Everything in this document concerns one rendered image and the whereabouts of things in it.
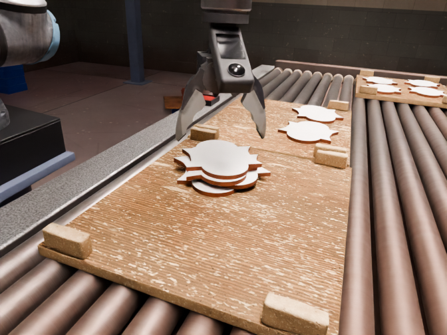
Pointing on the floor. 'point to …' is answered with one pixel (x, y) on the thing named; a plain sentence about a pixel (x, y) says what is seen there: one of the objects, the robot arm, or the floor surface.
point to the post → (135, 42)
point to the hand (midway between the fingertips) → (221, 142)
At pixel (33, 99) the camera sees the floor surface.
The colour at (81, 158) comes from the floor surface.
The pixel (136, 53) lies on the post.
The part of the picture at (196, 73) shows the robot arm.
